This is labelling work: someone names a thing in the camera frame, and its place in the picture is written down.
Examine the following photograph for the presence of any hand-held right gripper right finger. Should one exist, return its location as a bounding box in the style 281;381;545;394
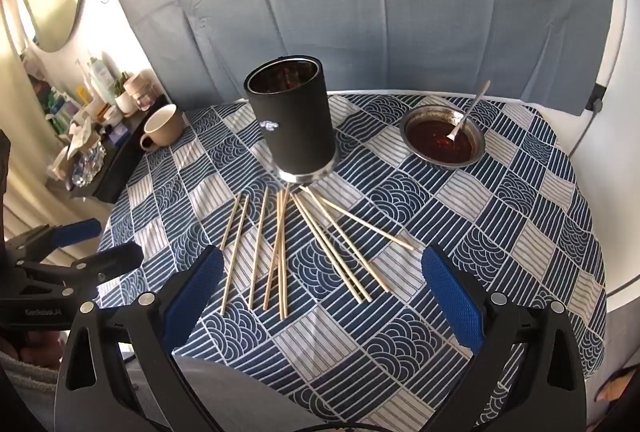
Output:
421;244;587;432

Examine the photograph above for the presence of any beige curtain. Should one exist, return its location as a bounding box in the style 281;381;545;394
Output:
0;0;53;240

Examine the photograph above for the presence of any small potted plant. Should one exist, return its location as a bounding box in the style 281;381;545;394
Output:
114;72;137;115

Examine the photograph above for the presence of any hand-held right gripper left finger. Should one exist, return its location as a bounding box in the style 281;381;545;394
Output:
54;244;226;432

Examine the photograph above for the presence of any person's grey clothing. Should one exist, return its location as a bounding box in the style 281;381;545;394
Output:
172;356;326;432

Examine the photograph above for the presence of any person's left hand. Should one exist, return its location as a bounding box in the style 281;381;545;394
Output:
14;331;65;364

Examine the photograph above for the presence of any grey cable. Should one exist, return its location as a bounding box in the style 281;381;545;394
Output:
569;111;601;159

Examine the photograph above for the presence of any clear crystal glass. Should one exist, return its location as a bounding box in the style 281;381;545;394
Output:
72;147;107;185

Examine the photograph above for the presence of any crumpled white tissue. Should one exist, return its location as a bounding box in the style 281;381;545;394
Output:
47;118;102;179

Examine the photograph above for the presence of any green bottle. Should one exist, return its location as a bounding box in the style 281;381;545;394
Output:
48;94;69;133

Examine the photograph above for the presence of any black cylindrical chopstick holder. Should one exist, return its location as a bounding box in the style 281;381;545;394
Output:
243;56;337;185

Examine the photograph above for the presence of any person's left forearm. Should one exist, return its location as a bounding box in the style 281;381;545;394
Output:
0;352;57;410

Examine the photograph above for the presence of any white pump bottle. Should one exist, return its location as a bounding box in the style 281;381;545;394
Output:
88;54;117;105

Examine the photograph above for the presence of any pile of wooden chopsticks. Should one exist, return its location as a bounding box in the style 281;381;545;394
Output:
219;186;416;320

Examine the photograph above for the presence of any metal spoon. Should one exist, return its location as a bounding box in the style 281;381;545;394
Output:
446;80;492;143

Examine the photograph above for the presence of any grey-blue backdrop cloth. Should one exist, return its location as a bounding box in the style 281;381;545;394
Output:
97;0;628;117

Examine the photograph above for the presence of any blue patterned tablecloth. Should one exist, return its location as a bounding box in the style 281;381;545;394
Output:
97;92;608;432

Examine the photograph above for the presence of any black power plug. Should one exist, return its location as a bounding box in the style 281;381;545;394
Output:
589;83;609;113

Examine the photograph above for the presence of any beige mug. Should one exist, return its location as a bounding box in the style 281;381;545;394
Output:
139;104;187;153

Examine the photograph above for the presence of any metal bowl of dark sauce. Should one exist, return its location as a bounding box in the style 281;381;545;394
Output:
399;106;487;169

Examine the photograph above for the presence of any pink jar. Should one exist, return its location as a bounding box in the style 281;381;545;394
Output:
125;69;162;111

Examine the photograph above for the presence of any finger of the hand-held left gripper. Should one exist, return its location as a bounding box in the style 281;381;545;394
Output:
10;241;146;300
4;218;103;265

